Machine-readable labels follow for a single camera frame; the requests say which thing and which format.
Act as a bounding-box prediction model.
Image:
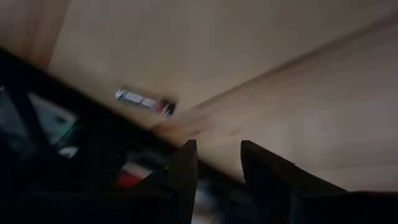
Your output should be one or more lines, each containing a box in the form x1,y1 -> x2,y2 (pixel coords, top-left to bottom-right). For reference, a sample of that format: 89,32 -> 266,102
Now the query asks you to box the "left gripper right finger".
240,139 -> 347,224

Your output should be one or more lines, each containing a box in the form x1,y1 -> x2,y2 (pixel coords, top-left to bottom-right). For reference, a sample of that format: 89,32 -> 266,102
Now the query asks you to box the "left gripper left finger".
155,139 -> 199,224

